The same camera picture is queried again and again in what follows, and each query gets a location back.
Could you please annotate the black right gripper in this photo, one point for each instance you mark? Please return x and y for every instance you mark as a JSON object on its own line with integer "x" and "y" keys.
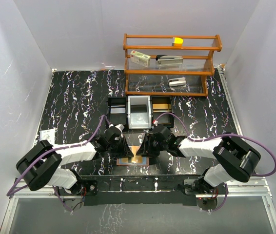
{"x": 146, "y": 149}

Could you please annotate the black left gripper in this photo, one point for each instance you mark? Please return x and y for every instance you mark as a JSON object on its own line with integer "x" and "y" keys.
{"x": 126, "y": 151}

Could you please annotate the pink leather card holder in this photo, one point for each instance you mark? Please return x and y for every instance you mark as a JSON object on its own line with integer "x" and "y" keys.
{"x": 145, "y": 162}

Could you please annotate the gold card with logo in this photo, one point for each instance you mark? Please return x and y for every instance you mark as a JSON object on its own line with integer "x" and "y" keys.
{"x": 136, "y": 159}

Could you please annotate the black white organizer tray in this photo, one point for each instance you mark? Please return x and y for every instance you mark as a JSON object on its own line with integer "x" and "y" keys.
{"x": 139, "y": 112}

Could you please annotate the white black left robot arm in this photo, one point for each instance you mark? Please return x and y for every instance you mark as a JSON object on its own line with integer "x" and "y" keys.
{"x": 42, "y": 165}

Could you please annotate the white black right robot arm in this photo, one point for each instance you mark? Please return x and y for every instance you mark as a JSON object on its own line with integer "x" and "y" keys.
{"x": 237, "y": 160}

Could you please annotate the gold card in holder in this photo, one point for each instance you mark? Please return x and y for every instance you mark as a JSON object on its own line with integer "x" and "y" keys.
{"x": 125, "y": 161}

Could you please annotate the grey card in tray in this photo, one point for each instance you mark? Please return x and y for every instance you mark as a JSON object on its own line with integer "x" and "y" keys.
{"x": 117, "y": 110}

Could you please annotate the gold card in tray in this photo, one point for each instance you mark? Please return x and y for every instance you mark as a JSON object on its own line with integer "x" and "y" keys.
{"x": 162, "y": 108}

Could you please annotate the white paper label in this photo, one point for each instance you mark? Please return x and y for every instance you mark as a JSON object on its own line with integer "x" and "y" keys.
{"x": 48, "y": 135}

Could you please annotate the white hole punch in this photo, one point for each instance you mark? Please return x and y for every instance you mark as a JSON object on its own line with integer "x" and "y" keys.
{"x": 174, "y": 82}

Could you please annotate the orange wooden shelf rack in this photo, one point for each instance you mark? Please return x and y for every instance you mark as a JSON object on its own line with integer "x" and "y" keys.
{"x": 197, "y": 67}

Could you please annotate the grey black stapler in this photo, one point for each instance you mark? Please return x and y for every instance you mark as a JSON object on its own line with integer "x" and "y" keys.
{"x": 165, "y": 60}

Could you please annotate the white staples box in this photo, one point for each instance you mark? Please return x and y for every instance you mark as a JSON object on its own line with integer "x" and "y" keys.
{"x": 140, "y": 58}

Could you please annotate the yellow white small box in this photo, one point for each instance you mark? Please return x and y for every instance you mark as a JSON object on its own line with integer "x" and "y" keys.
{"x": 177, "y": 42}

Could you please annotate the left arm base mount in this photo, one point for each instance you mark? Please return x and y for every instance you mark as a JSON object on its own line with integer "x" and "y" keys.
{"x": 81, "y": 188}

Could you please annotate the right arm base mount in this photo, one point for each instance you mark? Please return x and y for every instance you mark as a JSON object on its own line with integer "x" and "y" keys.
{"x": 201, "y": 187}

